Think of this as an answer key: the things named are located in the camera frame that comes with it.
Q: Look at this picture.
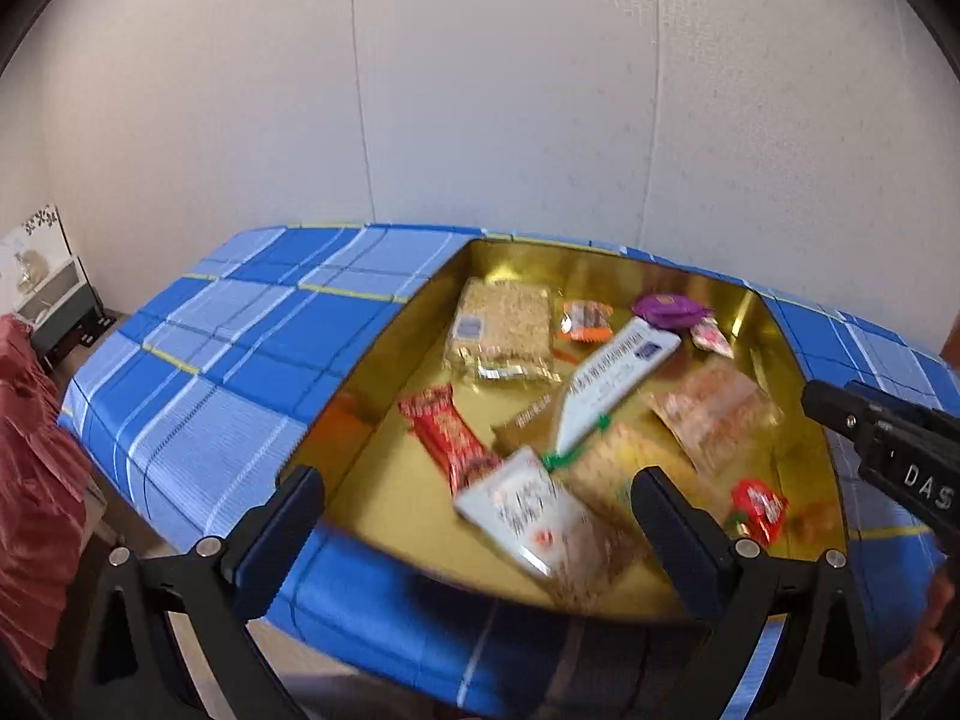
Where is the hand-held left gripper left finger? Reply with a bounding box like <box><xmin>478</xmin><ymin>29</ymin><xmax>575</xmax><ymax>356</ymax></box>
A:
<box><xmin>71</xmin><ymin>465</ymin><xmax>325</xmax><ymax>720</ymax></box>

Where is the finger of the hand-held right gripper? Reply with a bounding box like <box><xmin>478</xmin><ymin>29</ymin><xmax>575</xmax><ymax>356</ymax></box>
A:
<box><xmin>801</xmin><ymin>381</ymin><xmax>875</xmax><ymax>440</ymax></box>
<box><xmin>846</xmin><ymin>382</ymin><xmax>937</xmax><ymax>422</ymax></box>

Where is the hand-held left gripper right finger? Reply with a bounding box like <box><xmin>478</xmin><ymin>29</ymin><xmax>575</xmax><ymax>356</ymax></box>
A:
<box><xmin>630</xmin><ymin>465</ymin><xmax>875</xmax><ymax>720</ymax></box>

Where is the small red candy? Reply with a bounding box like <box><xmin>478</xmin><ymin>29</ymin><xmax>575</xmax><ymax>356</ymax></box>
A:
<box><xmin>724</xmin><ymin>478</ymin><xmax>790</xmax><ymax>547</ymax></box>

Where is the green-ended cracker packet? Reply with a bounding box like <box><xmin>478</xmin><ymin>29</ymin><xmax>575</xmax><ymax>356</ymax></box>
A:
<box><xmin>544</xmin><ymin>420</ymin><xmax>661</xmax><ymax>608</ymax></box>

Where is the clear tan pastry packet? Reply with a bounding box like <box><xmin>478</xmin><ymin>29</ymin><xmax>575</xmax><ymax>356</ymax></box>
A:
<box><xmin>649</xmin><ymin>364</ymin><xmax>781</xmax><ymax>473</ymax></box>

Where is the gold-lined dark tin box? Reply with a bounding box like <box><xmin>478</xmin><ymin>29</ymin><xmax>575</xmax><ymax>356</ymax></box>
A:
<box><xmin>277</xmin><ymin>236</ymin><xmax>852</xmax><ymax>627</ymax></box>

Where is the white snack pouch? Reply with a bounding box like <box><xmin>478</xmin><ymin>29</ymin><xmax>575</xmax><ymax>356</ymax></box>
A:
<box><xmin>454</xmin><ymin>446</ymin><xmax>601</xmax><ymax>578</ymax></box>

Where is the white and gold long sachet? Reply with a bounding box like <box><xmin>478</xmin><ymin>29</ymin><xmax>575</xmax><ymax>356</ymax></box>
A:
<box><xmin>491</xmin><ymin>317</ymin><xmax>683</xmax><ymax>458</ymax></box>

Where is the purple candy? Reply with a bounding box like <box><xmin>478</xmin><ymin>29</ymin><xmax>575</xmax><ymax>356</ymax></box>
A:
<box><xmin>632</xmin><ymin>292</ymin><xmax>710</xmax><ymax>332</ymax></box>

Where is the long red candy bar packet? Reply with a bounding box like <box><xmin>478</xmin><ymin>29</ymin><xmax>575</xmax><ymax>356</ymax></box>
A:
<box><xmin>397</xmin><ymin>384</ymin><xmax>502</xmax><ymax>496</ymax></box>

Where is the small orange-ended snack packet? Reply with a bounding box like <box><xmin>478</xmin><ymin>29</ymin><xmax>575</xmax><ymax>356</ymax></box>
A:
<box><xmin>559</xmin><ymin>298</ymin><xmax>614</xmax><ymax>342</ymax></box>

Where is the clear rice crisp cake packet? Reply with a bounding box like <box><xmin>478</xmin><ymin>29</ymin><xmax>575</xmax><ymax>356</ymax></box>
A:
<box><xmin>442</xmin><ymin>277</ymin><xmax>560</xmax><ymax>383</ymax></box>

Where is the person's right hand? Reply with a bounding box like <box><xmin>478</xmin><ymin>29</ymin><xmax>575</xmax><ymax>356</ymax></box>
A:
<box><xmin>926</xmin><ymin>566</ymin><xmax>960</xmax><ymax>691</ymax></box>

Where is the blue plaid tablecloth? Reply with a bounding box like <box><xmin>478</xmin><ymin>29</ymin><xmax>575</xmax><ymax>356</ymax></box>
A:
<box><xmin>58</xmin><ymin>221</ymin><xmax>960</xmax><ymax>717</ymax></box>

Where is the red cloth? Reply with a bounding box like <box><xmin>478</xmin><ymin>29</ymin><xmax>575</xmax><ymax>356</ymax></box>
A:
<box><xmin>0</xmin><ymin>315</ymin><xmax>95</xmax><ymax>683</ymax></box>

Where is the white bedside cabinet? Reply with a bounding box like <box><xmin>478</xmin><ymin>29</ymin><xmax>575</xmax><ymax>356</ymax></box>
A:
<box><xmin>15</xmin><ymin>255</ymin><xmax>117</xmax><ymax>372</ymax></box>

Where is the white floral panel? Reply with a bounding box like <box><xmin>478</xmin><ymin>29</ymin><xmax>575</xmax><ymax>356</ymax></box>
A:
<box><xmin>0</xmin><ymin>202</ymin><xmax>76</xmax><ymax>301</ymax></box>

